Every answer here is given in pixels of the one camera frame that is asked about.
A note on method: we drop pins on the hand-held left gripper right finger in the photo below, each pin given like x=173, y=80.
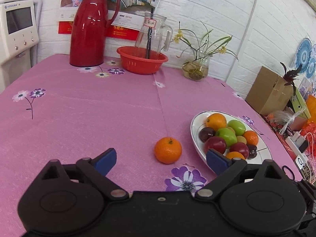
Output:
x=218, y=161

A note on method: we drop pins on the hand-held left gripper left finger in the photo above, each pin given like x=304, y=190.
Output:
x=106, y=161

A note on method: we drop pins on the red apple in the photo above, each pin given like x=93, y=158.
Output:
x=239, y=150
x=215, y=145

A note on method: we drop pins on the orange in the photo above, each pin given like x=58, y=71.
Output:
x=216, y=121
x=235, y=156

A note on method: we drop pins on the green apple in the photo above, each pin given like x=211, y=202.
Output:
x=226, y=137
x=236, y=126

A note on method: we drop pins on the dark red plum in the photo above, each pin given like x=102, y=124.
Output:
x=252, y=151
x=206, y=133

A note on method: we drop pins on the white plate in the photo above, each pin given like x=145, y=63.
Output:
x=197, y=128

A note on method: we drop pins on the tangerine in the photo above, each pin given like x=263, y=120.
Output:
x=250, y=137
x=168, y=150

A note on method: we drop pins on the pink floral tablecloth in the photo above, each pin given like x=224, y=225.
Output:
x=86, y=118

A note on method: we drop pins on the black charger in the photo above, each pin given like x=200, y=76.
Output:
x=303, y=146

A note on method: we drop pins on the white power strip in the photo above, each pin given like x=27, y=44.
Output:
x=291, y=143

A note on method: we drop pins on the white charger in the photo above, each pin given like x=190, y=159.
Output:
x=299, y=138

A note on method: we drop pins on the clear plastic bag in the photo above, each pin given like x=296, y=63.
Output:
x=281, y=118

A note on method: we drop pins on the red plastic bag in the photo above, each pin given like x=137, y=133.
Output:
x=311, y=130

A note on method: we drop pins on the cardboard box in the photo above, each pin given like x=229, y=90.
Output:
x=266, y=93

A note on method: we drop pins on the glass vase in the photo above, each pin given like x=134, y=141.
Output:
x=196, y=71

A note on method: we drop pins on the green box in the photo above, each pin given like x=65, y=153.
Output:
x=300, y=103

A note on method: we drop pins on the orange container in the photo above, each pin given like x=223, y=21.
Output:
x=311, y=108

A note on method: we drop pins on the red plastic basket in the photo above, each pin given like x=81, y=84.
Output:
x=140, y=65

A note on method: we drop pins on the purple leaf plant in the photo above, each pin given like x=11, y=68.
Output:
x=291, y=76

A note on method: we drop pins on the green flowering plant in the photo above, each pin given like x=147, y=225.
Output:
x=205, y=43

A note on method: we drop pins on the black stirring stick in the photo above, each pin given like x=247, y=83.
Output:
x=148, y=44

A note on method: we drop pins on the red thermos jug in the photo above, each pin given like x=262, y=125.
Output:
x=88, y=34

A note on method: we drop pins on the medium blue patterned plate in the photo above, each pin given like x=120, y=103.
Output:
x=313, y=68

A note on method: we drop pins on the glass pitcher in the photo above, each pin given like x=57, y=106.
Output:
x=156, y=37

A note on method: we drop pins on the large blue patterned plate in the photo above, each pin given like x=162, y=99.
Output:
x=303, y=54

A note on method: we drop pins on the small blue patterned plate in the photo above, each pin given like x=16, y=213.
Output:
x=314, y=50

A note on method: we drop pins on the white machine with screen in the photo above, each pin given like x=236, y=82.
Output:
x=17, y=42

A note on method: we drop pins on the white wall conduit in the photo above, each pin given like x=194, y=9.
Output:
x=243, y=29

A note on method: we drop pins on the wall poster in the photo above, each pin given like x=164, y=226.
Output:
x=130, y=0

